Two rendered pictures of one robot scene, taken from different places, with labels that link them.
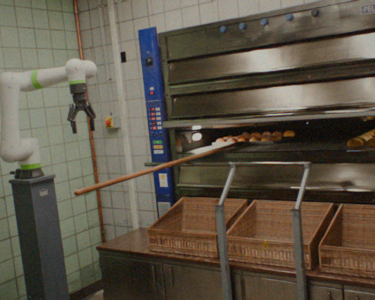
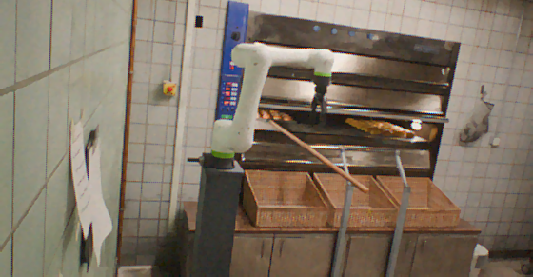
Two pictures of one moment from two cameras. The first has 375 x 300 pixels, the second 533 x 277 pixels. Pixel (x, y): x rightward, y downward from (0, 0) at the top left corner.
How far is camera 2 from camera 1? 2.99 m
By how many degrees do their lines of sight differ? 51
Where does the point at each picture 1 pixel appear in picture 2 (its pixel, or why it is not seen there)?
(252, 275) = (358, 236)
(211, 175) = (275, 151)
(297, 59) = (370, 69)
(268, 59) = (348, 63)
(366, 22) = (415, 56)
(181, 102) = not seen: hidden behind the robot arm
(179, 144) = not seen: hidden behind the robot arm
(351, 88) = (397, 97)
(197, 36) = (289, 26)
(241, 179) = (304, 156)
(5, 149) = (248, 139)
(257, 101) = (332, 94)
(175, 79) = not seen: hidden behind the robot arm
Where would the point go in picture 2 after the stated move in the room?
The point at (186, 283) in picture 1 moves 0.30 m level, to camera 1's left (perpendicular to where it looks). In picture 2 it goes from (296, 251) to (270, 264)
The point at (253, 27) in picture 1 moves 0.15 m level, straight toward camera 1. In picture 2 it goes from (342, 35) to (356, 36)
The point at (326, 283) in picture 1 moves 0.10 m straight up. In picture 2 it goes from (408, 234) to (410, 223)
